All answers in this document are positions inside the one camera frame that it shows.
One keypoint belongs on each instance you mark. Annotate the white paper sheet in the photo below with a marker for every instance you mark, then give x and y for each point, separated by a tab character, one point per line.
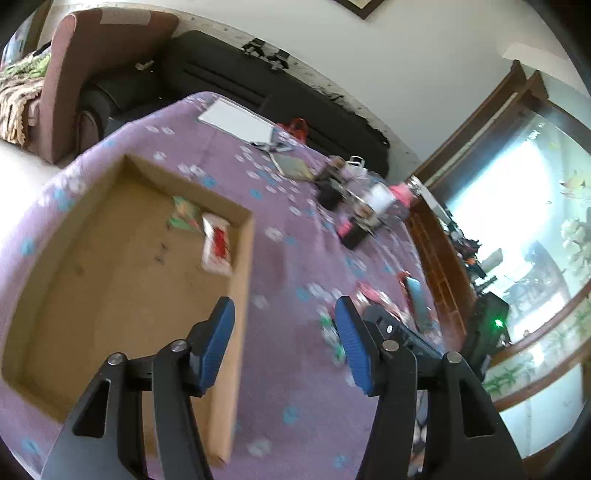
235	121

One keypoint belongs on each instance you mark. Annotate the black sofa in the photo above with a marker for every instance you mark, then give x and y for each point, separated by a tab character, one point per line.
221	69

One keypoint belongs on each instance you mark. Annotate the black cylinder holder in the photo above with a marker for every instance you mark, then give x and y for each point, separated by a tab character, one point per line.
354	236

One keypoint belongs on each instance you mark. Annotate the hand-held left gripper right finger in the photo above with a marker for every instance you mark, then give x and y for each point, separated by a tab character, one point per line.
353	346

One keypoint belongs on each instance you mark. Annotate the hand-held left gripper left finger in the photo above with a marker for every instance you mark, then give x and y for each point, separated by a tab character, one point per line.
217	341

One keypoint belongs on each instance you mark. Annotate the white red snack packet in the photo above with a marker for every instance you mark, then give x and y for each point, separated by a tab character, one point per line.
217	244

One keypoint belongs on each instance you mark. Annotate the wooden cabinet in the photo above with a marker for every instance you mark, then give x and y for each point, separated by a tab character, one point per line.
443	272

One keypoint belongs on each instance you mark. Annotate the white mug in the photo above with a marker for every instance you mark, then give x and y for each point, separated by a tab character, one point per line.
379	196

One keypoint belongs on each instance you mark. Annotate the pink water bottle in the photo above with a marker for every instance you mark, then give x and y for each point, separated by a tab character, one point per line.
404	190

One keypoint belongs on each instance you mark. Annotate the dark picture frame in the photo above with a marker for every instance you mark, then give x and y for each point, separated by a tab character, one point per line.
358	5

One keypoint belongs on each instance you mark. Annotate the black clamp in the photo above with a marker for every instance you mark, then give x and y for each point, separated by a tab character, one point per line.
254	47
278	57

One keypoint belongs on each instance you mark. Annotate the shallow cardboard box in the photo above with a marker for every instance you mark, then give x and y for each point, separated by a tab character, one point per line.
115	286

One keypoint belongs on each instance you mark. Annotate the smartphone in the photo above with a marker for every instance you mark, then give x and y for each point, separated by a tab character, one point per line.
415	300

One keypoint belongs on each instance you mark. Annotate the black device on cabinet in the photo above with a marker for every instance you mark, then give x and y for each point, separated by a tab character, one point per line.
466	242

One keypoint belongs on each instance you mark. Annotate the patterned blanket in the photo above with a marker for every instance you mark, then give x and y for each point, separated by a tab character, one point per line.
18	92

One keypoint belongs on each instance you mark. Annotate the maroon armchair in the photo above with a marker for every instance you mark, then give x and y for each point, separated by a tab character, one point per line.
74	69

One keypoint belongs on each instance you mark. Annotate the purple floral tablecloth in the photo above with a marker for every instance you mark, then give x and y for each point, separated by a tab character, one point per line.
295	258

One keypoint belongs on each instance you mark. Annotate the olive notebook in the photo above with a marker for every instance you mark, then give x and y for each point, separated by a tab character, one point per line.
293	166

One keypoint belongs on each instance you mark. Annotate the green snack packet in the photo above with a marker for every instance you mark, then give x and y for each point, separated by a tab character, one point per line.
184	214

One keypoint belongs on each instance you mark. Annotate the black round container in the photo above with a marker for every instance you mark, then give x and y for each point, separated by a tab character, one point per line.
328	196

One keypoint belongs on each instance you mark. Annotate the white flat box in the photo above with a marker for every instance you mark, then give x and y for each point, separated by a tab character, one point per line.
434	203

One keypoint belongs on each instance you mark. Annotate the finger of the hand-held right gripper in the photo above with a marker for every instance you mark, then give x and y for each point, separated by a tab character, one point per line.
401	330

